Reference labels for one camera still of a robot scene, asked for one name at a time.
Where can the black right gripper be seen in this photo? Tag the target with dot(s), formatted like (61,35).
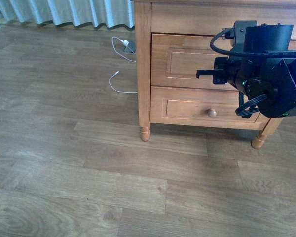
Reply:
(243,38)

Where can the wooden drawer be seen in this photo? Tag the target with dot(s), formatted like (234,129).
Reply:
(200,107)
(176,58)

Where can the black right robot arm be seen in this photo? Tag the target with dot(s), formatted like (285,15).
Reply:
(255,60)

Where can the wooden two-drawer nightstand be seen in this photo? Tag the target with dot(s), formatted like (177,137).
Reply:
(200,18)

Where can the grey floor socket box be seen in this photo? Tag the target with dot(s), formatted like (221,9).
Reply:
(129,47)

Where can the grey pleated curtain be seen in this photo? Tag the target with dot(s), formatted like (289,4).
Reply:
(108,12)

